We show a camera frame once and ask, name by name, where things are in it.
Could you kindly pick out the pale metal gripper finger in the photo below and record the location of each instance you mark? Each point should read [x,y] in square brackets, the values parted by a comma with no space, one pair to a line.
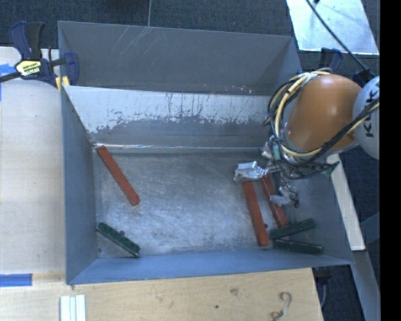
[248,166]
[243,176]

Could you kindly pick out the red-brown flat block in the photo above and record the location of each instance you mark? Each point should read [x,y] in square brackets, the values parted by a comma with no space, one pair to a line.
[118,176]
[255,212]
[274,206]

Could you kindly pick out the grey metal bin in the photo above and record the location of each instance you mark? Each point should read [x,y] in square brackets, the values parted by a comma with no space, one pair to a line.
[187,212]

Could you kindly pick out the dark green flat block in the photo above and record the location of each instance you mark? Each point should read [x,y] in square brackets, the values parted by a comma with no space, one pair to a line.
[118,239]
[292,229]
[299,247]

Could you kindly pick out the pale wood board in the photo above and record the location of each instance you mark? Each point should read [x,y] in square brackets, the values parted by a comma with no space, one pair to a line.
[30,179]

